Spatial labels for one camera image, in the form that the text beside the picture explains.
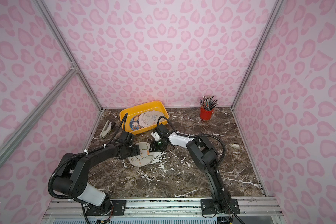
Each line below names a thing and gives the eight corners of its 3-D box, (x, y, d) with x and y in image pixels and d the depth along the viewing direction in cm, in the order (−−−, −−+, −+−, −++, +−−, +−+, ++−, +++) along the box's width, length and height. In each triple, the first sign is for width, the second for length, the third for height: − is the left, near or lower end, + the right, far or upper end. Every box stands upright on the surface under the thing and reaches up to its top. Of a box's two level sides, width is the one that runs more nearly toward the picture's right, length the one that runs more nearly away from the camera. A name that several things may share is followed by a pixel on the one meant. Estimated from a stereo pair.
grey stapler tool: (101, 138, 104) (99, 135, 102) (109, 122, 113) (107, 120, 111) (106, 138, 104) (104, 136, 101) (113, 123, 113) (112, 120, 110)
